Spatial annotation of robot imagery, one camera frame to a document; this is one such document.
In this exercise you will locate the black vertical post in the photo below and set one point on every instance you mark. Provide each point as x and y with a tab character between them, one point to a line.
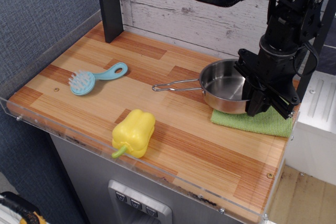
317	44

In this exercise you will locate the yellow plastic bell pepper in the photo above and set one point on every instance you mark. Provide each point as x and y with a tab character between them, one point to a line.
132	135

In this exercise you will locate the clear acrylic guard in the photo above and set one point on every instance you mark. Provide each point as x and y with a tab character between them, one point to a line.
89	166

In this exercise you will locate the stainless steel pot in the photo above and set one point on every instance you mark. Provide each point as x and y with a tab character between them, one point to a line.
221	85

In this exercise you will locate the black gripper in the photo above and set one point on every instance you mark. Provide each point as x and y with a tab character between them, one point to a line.
268	79

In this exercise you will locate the green cloth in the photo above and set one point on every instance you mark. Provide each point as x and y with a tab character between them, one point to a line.
269	122

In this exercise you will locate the light blue brush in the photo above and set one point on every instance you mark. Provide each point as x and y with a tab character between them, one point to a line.
83	82

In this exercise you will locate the white appliance top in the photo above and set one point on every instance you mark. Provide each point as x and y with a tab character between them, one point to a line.
317	110

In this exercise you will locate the yellow black object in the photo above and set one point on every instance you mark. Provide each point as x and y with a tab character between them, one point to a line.
28	217

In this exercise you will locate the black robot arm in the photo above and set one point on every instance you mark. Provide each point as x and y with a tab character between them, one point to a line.
291	25

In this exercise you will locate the grey dispenser panel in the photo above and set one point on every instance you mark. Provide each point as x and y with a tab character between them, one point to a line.
130	203

